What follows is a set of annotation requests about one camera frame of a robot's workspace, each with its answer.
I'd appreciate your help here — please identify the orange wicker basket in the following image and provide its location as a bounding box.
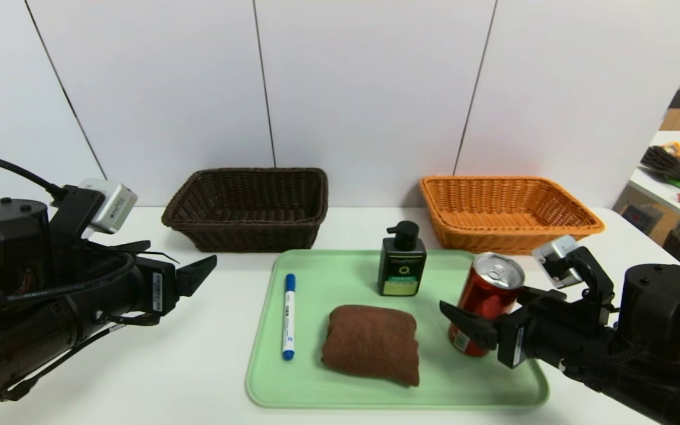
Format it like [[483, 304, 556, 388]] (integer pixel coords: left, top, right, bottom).
[[420, 175, 605, 256]]

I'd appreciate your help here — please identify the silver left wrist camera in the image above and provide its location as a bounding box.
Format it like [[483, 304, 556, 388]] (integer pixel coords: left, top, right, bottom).
[[79, 179, 138, 234]]

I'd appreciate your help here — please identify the brown towel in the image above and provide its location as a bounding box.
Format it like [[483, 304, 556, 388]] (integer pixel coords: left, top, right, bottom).
[[321, 304, 420, 387]]

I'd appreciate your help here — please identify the dark storage box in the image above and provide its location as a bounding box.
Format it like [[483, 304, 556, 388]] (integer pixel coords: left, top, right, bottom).
[[622, 204, 656, 233]]

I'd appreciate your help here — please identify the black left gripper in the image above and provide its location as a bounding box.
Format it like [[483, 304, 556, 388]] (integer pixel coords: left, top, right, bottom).
[[66, 254, 217, 345]]

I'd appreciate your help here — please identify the white round side table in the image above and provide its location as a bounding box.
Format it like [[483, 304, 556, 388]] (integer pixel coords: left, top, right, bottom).
[[628, 131, 680, 232]]

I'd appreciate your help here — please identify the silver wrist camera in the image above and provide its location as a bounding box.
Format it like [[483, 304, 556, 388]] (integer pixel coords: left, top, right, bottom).
[[79, 179, 138, 234], [532, 235, 581, 289]]

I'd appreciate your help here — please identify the black left camera cable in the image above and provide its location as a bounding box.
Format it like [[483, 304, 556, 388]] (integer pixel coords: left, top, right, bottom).
[[0, 152, 68, 200]]

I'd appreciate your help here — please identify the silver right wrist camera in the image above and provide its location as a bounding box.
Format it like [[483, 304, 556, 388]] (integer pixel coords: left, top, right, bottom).
[[532, 235, 581, 289]]

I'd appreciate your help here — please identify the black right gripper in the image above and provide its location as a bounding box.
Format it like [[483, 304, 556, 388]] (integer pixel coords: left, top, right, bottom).
[[439, 286, 567, 370]]

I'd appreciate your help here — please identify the black woven mat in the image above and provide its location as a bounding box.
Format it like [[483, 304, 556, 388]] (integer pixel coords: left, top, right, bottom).
[[640, 146, 680, 185]]

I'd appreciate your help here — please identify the dark brown wicker basket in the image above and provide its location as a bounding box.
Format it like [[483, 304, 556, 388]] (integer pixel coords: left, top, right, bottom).
[[162, 168, 329, 253]]

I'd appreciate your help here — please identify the dark green pump bottle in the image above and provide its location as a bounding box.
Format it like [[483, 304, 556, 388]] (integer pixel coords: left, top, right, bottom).
[[377, 221, 427, 297]]

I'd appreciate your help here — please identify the red soda can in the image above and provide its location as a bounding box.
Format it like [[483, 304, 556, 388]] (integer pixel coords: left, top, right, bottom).
[[447, 251, 525, 358]]

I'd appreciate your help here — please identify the light green plastic tray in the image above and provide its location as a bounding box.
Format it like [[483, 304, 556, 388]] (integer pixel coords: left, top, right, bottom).
[[246, 249, 550, 409]]

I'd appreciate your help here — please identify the blue and white marker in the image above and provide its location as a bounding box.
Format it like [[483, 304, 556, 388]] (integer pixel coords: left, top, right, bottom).
[[283, 273, 296, 361]]

